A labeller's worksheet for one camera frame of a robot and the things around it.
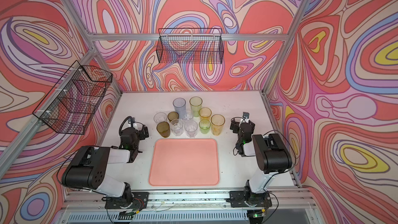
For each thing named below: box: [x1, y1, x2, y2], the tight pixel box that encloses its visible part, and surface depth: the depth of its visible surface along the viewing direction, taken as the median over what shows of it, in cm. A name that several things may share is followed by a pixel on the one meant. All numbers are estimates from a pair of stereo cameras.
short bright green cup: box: [199, 119, 211, 135], surface depth 96 cm
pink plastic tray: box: [148, 138, 221, 187], surface depth 90 cm
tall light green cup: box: [189, 95, 203, 118], surface depth 100 cm
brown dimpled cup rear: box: [167, 110, 180, 123], surface depth 100 cm
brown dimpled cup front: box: [156, 121, 171, 138], surface depth 94 cm
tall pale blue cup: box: [172, 97, 187, 119], surface depth 100 cm
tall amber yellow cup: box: [210, 113, 226, 137], surface depth 91 cm
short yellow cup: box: [198, 106, 212, 123], surface depth 100 cm
